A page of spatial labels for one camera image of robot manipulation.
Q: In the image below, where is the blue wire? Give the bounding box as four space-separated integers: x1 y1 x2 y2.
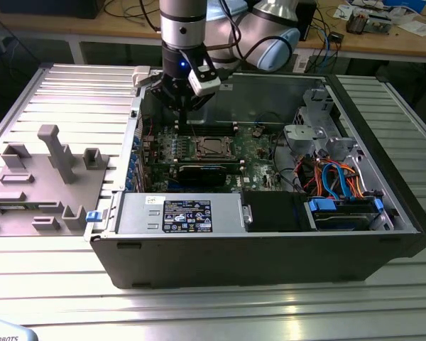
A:
321 161 356 205

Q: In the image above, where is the pale blue teach pendant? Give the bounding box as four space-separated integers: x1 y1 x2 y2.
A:
0 317 40 341

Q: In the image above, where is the grey electronics box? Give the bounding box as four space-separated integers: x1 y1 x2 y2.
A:
367 12 393 36

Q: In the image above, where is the grey power supply unit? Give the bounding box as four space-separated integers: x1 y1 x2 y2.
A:
113 191 246 235

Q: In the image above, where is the wooden desk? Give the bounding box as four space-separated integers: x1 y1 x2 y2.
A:
0 0 426 65

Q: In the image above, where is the black PC case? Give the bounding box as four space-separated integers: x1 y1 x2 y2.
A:
83 65 426 291

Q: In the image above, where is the black monitor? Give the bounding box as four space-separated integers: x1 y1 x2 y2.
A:
0 0 100 19

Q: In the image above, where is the metal heat sink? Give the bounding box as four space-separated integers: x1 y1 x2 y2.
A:
346 9 369 36

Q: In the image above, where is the grey parts rack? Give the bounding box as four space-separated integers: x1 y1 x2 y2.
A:
0 124 111 237

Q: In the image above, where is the grey metal drive cage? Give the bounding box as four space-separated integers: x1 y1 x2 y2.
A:
283 87 365 168

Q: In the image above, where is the pale grey case handle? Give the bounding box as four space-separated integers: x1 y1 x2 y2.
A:
131 65 153 88

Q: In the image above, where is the black plastic shroud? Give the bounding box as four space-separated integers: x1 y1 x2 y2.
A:
241 191 308 234

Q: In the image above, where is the orange wire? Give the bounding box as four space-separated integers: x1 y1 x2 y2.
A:
297 159 368 200

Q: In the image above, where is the blue box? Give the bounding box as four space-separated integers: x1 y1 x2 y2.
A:
383 0 426 13

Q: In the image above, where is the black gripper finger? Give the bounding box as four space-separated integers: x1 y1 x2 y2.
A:
184 92 214 124
151 78 185 124

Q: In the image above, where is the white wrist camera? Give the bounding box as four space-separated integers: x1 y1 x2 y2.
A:
179 49 223 97

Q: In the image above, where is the hard disk in blue carrier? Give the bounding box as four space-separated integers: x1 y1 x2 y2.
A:
303 197 384 232

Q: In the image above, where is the white paper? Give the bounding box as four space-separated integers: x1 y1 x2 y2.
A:
399 20 426 36

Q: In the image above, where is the green motherboard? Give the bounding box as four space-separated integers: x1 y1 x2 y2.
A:
141 122 299 195

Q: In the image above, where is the thick black cable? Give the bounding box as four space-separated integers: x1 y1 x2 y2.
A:
271 131 302 193

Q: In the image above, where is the black graphics card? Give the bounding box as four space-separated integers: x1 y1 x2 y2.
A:
176 162 228 188

